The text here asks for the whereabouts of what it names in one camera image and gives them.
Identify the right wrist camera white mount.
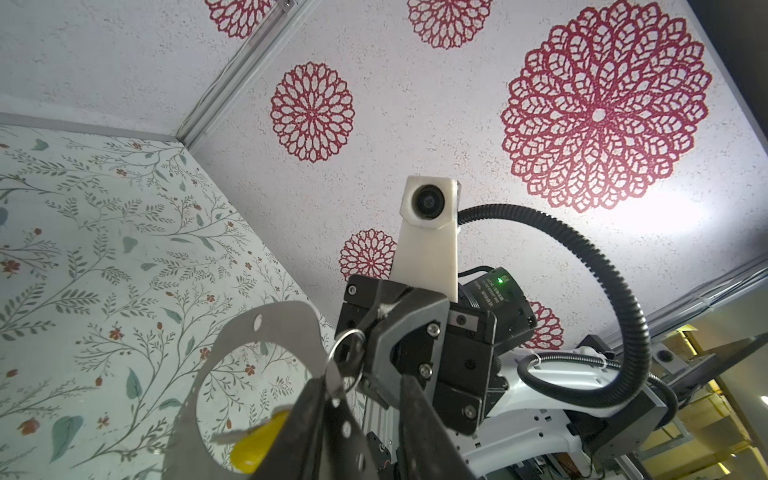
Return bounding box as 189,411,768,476
389,176,461,302

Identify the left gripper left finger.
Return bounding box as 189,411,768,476
251,377,326,480

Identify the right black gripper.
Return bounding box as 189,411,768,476
334,275,498,435

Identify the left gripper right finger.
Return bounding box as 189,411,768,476
398,375,474,480

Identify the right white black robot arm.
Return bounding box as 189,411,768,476
388,263,679,476

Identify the small metal split ring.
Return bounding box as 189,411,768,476
325,328,367,400

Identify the right black corrugated cable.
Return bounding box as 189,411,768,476
457,203,679,427

